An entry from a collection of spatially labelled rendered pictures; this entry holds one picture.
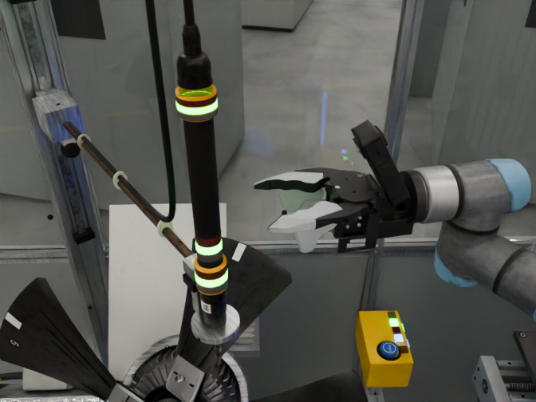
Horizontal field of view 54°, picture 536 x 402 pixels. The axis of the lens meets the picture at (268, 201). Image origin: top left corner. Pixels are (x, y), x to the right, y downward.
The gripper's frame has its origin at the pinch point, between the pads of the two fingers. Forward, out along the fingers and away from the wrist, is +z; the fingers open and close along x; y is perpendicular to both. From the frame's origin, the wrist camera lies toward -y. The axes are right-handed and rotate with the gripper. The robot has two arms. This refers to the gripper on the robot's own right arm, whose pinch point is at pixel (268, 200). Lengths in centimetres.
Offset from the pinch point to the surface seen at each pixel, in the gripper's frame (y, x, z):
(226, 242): 24.1, 22.0, 3.2
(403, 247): 67, 60, -55
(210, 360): 35.7, 5.4, 9.0
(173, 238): 11.2, 8.9, 12.4
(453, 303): 93, 57, -76
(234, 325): 19.8, -1.8, 5.2
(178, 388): 42.4, 5.9, 15.0
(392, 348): 58, 18, -32
